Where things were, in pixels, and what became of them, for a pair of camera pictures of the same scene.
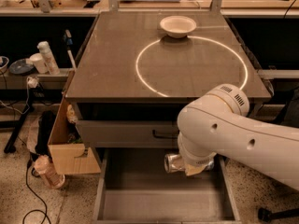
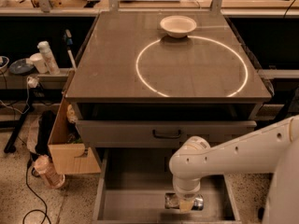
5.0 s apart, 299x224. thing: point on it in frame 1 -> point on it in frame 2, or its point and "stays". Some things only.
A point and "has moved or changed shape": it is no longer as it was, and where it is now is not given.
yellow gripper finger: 192,170 -> 185,205
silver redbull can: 174,162 has moved or changed shape
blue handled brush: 69,43 stays
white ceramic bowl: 177,26 stays
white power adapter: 32,81 stays
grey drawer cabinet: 134,77 stays
